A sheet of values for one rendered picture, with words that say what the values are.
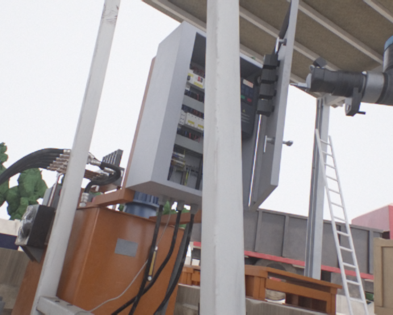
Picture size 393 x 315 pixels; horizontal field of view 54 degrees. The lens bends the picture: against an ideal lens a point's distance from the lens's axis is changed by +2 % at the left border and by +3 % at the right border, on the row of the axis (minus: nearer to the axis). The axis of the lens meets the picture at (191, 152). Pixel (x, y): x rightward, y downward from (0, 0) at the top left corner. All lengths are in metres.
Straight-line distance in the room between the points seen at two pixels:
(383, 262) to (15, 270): 3.31
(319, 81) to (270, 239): 8.71
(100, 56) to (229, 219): 1.35
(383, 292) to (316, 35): 4.78
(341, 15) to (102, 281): 6.43
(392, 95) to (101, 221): 1.14
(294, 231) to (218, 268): 9.23
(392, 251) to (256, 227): 5.76
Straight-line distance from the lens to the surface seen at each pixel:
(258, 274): 3.65
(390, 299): 4.29
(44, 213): 2.08
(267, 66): 1.39
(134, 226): 1.71
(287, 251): 9.82
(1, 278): 3.36
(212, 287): 0.70
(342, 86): 1.18
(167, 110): 1.27
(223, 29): 0.95
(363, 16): 7.49
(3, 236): 3.94
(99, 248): 1.64
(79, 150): 1.77
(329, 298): 4.33
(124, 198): 1.37
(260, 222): 9.71
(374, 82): 1.20
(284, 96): 1.11
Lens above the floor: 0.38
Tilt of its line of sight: 18 degrees up
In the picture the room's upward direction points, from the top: 10 degrees clockwise
